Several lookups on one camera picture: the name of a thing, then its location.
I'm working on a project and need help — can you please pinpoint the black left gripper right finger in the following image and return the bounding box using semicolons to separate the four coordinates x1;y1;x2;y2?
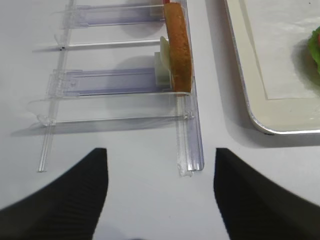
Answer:
213;148;320;240

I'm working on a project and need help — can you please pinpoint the green lettuce on burger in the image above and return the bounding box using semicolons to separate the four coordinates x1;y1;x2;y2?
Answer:
307;27;320;86

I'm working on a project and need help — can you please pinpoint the white metal tray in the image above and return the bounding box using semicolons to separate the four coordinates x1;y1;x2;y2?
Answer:
225;0;320;135

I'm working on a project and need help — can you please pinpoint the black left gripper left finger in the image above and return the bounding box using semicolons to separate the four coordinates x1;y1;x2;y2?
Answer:
0;148;109;240

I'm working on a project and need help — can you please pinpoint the clear acrylic left rack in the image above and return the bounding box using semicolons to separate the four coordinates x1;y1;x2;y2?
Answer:
20;0;204;176

